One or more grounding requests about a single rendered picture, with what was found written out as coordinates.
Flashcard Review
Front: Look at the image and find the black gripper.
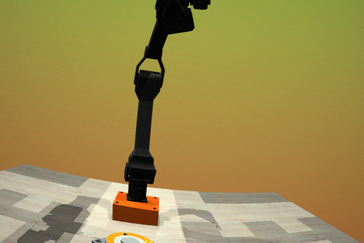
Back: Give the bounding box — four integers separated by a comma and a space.
161, 0, 195, 34

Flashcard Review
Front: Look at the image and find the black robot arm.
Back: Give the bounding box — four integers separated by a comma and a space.
124, 0, 210, 203

